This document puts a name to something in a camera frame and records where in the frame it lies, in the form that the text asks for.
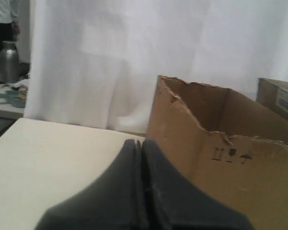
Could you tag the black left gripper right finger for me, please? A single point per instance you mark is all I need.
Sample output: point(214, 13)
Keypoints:
point(174, 203)

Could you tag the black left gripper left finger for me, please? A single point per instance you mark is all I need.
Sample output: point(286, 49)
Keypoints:
point(114, 201)

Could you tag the torn cardboard box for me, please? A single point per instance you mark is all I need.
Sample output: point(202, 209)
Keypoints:
point(231, 147)

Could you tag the cardboard box with red stripe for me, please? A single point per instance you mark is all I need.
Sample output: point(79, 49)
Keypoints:
point(273, 94)

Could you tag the white backdrop curtain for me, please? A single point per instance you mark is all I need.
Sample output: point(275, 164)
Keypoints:
point(95, 62)

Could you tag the teal tape roll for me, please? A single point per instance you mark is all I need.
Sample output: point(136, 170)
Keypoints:
point(16, 98)

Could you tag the side table with black legs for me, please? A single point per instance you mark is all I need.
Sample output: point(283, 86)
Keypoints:
point(6, 110)

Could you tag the silver metal bottle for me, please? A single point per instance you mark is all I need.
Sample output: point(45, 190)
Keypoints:
point(9, 63)

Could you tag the person in white shirt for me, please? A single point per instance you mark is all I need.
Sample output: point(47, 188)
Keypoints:
point(9, 26)

